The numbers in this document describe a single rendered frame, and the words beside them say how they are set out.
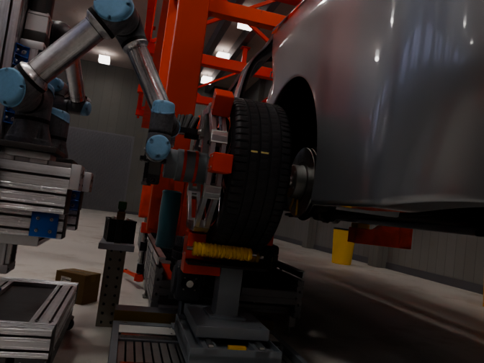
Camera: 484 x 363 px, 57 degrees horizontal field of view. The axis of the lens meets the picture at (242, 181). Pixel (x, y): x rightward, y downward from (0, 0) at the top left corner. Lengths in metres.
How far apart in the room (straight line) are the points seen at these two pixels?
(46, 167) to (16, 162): 0.09
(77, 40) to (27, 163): 0.45
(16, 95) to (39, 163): 0.25
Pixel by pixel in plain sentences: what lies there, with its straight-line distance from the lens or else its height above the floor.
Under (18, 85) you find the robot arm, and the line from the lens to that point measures 1.59.
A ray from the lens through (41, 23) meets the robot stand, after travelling 2.09.
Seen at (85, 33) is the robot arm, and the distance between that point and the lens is 1.60.
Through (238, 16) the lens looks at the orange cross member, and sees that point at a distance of 4.77.
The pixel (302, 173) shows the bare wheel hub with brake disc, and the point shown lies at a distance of 1.99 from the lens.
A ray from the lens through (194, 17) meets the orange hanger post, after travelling 2.55.
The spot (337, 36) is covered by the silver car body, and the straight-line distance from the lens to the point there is 1.70.
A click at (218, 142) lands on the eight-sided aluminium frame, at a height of 0.93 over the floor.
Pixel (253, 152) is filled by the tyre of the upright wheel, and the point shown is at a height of 0.91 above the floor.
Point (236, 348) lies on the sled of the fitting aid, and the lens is 1.79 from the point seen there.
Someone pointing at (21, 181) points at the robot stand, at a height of 0.69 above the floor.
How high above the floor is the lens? 0.68
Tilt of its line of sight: 4 degrees up
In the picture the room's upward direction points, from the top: 7 degrees clockwise
